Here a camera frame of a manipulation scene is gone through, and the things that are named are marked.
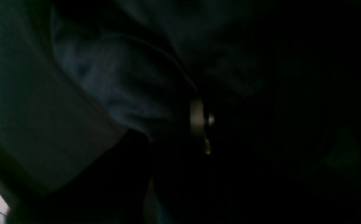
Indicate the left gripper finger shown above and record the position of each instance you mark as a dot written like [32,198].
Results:
[200,122]

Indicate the dark grey T-shirt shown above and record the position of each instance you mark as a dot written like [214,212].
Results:
[76,76]

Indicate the black table cloth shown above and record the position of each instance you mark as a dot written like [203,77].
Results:
[292,156]

